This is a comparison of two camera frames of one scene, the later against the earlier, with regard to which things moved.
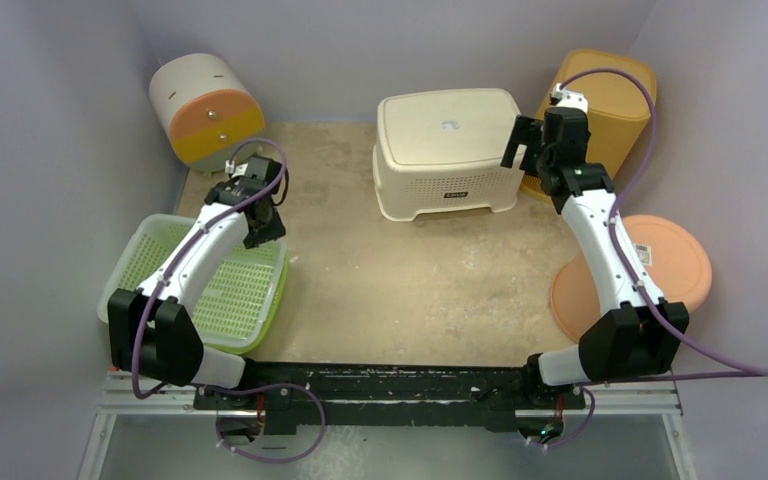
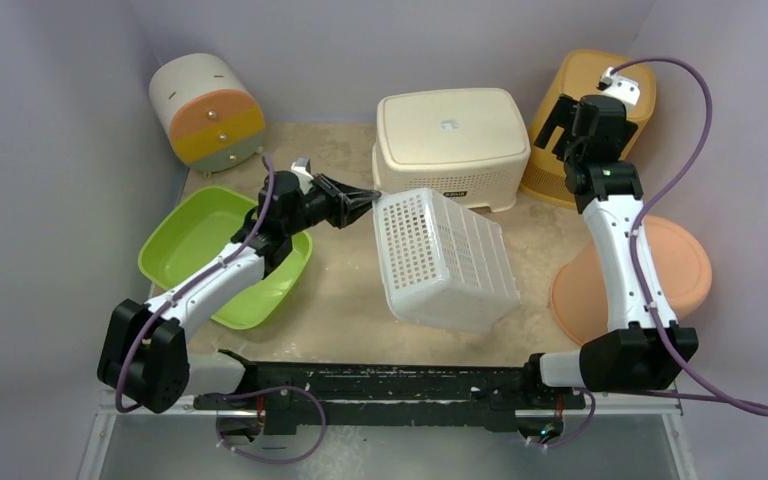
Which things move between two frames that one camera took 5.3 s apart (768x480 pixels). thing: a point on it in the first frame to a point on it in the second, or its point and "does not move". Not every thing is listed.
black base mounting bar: x=295 y=396 does not move
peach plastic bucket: x=670 y=258 does not move
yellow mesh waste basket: x=618 y=107 does not move
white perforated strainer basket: x=228 y=304 to x=444 y=268
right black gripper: x=526 y=142 to x=557 y=125
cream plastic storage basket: x=443 y=150 does not move
